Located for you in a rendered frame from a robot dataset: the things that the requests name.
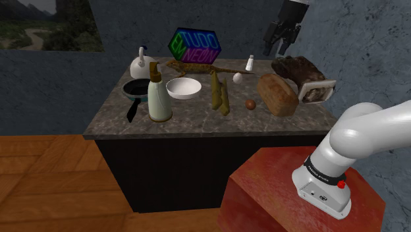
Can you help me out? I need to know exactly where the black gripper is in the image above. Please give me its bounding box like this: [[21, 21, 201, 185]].
[[263, 0, 310, 57]]

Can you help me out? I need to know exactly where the dark cured meat slab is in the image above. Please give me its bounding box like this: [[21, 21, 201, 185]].
[[271, 55, 337, 104]]

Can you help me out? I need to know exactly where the brown bread loaf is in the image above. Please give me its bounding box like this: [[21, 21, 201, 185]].
[[256, 72, 300, 117]]

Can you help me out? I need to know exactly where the hexagonal neon sign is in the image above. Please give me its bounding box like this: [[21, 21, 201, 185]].
[[167, 27, 223, 65]]

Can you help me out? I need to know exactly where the brown lizard figure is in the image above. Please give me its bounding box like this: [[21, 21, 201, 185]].
[[165, 59, 255, 78]]

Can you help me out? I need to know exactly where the white bowl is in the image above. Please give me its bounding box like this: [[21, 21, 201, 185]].
[[165, 77, 202, 100]]

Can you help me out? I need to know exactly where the cream soap dispenser bottle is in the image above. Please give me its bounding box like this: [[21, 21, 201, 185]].
[[147, 61, 173, 123]]

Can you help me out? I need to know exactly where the white kettle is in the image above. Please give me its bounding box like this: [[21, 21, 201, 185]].
[[129, 45, 159, 80]]

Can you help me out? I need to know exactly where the red robot stand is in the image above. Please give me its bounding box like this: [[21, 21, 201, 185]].
[[217, 146, 386, 232]]

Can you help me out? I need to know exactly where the black frying pan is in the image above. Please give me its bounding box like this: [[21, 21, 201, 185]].
[[121, 78, 151, 123]]

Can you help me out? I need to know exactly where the dark counter cabinet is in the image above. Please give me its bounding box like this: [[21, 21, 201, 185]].
[[82, 57, 339, 214]]

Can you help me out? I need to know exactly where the landscape wall picture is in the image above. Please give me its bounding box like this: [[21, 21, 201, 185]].
[[0, 0, 105, 53]]

